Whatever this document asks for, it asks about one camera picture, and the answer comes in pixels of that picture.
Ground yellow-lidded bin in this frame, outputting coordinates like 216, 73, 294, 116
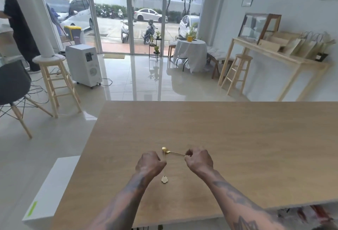
64, 25, 82, 44

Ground dark scooter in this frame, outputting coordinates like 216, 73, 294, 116
142, 20, 158, 45

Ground row of parked motorcycles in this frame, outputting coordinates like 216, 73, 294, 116
95, 4, 124, 19

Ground beige paper bag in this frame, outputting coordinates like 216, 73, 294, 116
308, 32, 337, 60
296, 32, 318, 59
282, 32, 305, 55

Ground white-topped wooden stool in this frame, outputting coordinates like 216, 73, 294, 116
32, 54, 82, 119

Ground person's right forearm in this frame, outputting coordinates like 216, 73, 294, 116
189, 168, 288, 230

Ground white scooter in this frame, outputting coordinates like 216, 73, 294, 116
120, 20, 137, 44

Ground white cabinet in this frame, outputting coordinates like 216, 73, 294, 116
22, 155, 81, 230

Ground white wheeled appliance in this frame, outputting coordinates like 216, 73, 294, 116
65, 44, 103, 90

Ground round table with white cloth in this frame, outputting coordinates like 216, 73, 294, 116
173, 39, 208, 74

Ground black shell chair wooden legs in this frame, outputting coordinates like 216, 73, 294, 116
0, 59, 54, 140

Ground plant in yellow pot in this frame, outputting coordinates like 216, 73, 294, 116
184, 23, 199, 43

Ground gold teaspoon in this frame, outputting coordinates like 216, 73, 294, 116
162, 147, 186, 157

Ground white hatchback car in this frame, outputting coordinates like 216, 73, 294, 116
178, 15, 201, 38

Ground white sedan car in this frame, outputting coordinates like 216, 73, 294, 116
133, 8, 168, 23

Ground white round column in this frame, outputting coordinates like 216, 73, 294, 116
13, 0, 57, 58

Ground wooden bench with cushions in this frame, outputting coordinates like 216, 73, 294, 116
206, 46, 236, 80

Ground white van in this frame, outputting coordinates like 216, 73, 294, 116
46, 0, 94, 31

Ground long wooden console table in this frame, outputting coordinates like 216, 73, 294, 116
218, 38, 333, 102

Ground black metal plant stand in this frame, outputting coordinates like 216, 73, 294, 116
149, 38, 162, 62

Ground plain wooden stool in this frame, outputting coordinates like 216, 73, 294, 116
220, 54, 254, 96

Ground person's right hand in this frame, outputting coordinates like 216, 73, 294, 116
184, 148, 214, 175

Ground small cushioned stool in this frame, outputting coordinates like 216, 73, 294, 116
168, 41, 178, 60

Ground glass display case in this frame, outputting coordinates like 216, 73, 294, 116
238, 13, 282, 45

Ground person's left hand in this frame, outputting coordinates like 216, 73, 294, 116
135, 151, 167, 179

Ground gold flower-ended stirrer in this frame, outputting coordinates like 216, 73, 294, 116
161, 151, 169, 184

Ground person's left forearm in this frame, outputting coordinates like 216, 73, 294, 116
86, 171, 158, 230

